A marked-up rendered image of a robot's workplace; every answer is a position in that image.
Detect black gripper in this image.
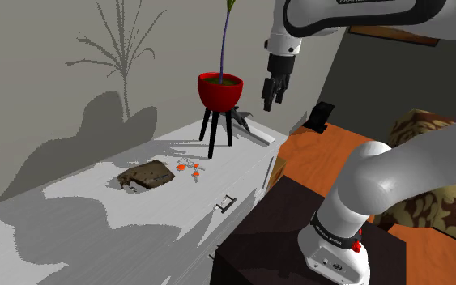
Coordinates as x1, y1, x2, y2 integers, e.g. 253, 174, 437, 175
261, 53, 296, 113

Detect dark grey pliers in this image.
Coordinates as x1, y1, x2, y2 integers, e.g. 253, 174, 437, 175
231, 106, 254, 134

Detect white long flat bar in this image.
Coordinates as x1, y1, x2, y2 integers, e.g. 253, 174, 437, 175
232, 117, 277, 147

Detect black small stand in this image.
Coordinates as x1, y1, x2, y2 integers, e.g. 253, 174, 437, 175
301, 100, 335, 134

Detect red potted plant on stand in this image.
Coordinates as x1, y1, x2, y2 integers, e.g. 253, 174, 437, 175
197, 0, 245, 160

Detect tan wooden box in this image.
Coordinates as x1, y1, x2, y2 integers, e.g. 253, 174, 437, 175
268, 156, 288, 191

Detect brown leather wallet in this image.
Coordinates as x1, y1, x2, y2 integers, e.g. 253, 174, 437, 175
116, 159, 177, 193

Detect white chest of drawers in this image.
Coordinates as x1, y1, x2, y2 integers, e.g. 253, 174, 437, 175
0, 116, 290, 285

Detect brown patterned sofa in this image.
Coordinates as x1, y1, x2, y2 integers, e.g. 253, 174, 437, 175
373, 108, 456, 250

